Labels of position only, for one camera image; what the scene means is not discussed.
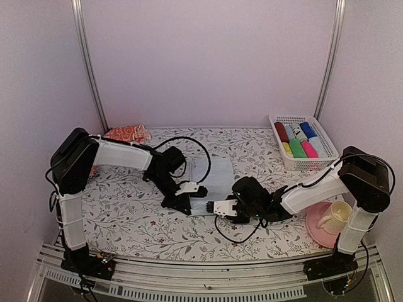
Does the floral table cover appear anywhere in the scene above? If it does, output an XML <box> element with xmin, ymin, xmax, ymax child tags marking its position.
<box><xmin>82</xmin><ymin>128</ymin><xmax>336</xmax><ymax>262</ymax></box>

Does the black left camera cable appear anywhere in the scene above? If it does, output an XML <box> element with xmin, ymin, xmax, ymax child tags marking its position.
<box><xmin>154</xmin><ymin>135</ymin><xmax>212</xmax><ymax>186</ymax></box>

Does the pink rolled towel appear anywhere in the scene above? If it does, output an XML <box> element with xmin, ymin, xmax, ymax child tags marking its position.
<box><xmin>301</xmin><ymin>141</ymin><xmax>319</xmax><ymax>158</ymax></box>

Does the pale blue rolled towel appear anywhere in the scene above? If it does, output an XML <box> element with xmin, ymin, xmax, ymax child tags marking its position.
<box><xmin>309</xmin><ymin>137</ymin><xmax>328</xmax><ymax>158</ymax></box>

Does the pink saucer plate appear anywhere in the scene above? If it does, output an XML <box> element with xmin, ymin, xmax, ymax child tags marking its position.
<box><xmin>306</xmin><ymin>201</ymin><xmax>352</xmax><ymax>249</ymax></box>

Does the right aluminium frame post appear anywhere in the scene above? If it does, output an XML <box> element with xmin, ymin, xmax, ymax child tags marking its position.
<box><xmin>314</xmin><ymin>0</ymin><xmax>346</xmax><ymax>120</ymax></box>

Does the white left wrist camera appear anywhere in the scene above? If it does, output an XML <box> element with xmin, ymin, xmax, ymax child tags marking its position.
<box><xmin>175</xmin><ymin>182</ymin><xmax>208</xmax><ymax>198</ymax></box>

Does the aluminium frame post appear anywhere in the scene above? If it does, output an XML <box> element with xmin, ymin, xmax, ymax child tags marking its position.
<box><xmin>314</xmin><ymin>0</ymin><xmax>346</xmax><ymax>120</ymax></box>
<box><xmin>71</xmin><ymin>0</ymin><xmax>109</xmax><ymax>133</ymax></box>

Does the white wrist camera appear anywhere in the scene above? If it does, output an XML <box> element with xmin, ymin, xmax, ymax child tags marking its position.
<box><xmin>205</xmin><ymin>199</ymin><xmax>238</xmax><ymax>217</ymax></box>
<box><xmin>175</xmin><ymin>182</ymin><xmax>208</xmax><ymax>198</ymax></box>

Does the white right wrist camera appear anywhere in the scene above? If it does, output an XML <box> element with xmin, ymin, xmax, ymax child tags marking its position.
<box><xmin>205</xmin><ymin>199</ymin><xmax>238</xmax><ymax>217</ymax></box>

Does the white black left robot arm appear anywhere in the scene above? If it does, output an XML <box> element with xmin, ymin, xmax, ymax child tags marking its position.
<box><xmin>47</xmin><ymin>128</ymin><xmax>201</xmax><ymax>273</ymax></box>

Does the dark red rolled towel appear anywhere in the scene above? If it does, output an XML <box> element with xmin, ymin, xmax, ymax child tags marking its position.
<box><xmin>274</xmin><ymin>122</ymin><xmax>290</xmax><ymax>143</ymax></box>

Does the green rolled towel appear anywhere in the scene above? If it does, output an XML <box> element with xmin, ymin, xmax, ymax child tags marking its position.
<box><xmin>289</xmin><ymin>138</ymin><xmax>307</xmax><ymax>158</ymax></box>

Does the white perforated plastic basket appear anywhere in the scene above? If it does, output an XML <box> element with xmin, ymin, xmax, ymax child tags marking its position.
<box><xmin>268</xmin><ymin>115</ymin><xmax>339</xmax><ymax>171</ymax></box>

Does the black camera cable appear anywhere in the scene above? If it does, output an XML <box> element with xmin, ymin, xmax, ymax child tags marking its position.
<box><xmin>213</xmin><ymin>154</ymin><xmax>396</xmax><ymax>284</ymax></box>
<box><xmin>154</xmin><ymin>135</ymin><xmax>212</xmax><ymax>186</ymax></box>

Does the dark blue rolled towel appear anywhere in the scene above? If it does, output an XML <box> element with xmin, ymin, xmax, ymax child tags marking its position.
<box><xmin>300</xmin><ymin>122</ymin><xmax>317</xmax><ymax>140</ymax></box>

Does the cream ceramic mug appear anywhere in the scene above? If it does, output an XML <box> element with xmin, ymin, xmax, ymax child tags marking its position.
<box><xmin>315</xmin><ymin>201</ymin><xmax>352</xmax><ymax>235</ymax></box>

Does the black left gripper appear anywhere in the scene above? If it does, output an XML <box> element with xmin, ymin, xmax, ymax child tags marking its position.
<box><xmin>148</xmin><ymin>172</ymin><xmax>192</xmax><ymax>215</ymax></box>

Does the aluminium front rail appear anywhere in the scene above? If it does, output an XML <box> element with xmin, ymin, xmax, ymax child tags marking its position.
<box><xmin>27</xmin><ymin>243</ymin><xmax>397</xmax><ymax>301</ymax></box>

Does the light blue terry towel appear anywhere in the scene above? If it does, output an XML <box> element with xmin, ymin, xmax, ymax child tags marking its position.
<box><xmin>186</xmin><ymin>157</ymin><xmax>235</xmax><ymax>216</ymax></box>

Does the light blue rolled towel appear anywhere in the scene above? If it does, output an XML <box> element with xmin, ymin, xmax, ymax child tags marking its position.
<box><xmin>284</xmin><ymin>125</ymin><xmax>296</xmax><ymax>141</ymax></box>

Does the yellow rolled towel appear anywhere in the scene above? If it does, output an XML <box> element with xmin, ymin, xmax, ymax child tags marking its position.
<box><xmin>282</xmin><ymin>142</ymin><xmax>293</xmax><ymax>157</ymax></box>

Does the left aluminium frame post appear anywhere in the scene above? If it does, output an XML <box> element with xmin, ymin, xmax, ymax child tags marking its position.
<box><xmin>71</xmin><ymin>0</ymin><xmax>109</xmax><ymax>133</ymax></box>

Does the panda print rolled towel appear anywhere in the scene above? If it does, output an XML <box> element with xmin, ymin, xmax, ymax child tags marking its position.
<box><xmin>291</xmin><ymin>123</ymin><xmax>308</xmax><ymax>142</ymax></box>

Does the orange patterned towel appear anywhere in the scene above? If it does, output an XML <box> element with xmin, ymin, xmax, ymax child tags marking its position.
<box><xmin>104</xmin><ymin>124</ymin><xmax>151</xmax><ymax>143</ymax></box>

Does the black right camera cable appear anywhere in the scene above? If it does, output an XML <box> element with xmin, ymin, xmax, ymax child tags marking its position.
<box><xmin>213</xmin><ymin>154</ymin><xmax>396</xmax><ymax>284</ymax></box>

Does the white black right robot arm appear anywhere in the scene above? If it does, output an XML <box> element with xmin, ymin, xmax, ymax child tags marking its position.
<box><xmin>230</xmin><ymin>146</ymin><xmax>396</xmax><ymax>274</ymax></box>

